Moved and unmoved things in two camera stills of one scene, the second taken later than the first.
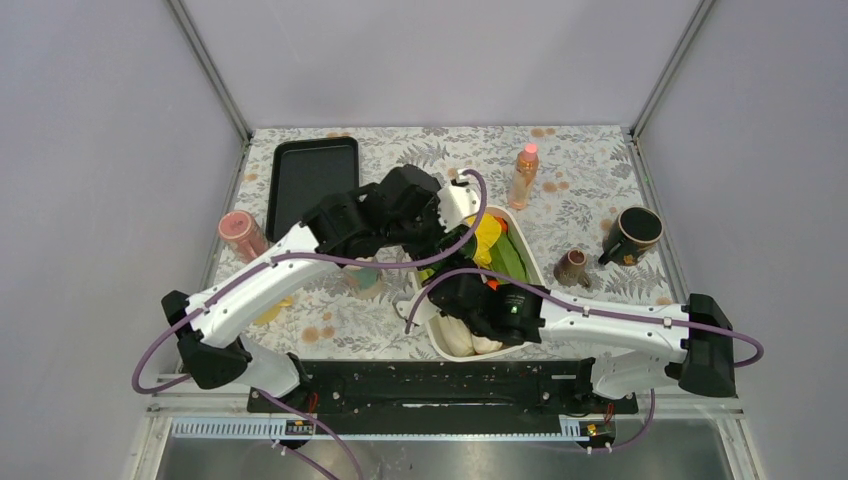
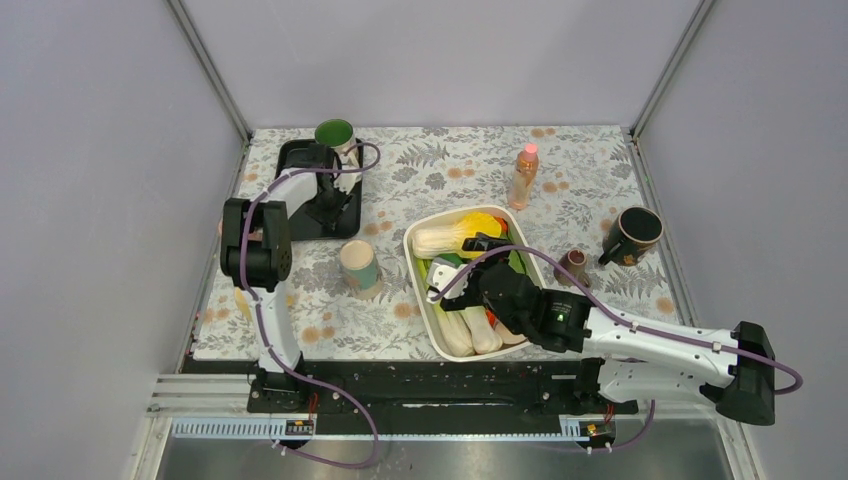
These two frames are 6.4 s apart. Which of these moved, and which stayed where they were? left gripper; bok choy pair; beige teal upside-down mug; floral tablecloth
Moved: left gripper
Stayed: floral tablecloth; bok choy pair; beige teal upside-down mug
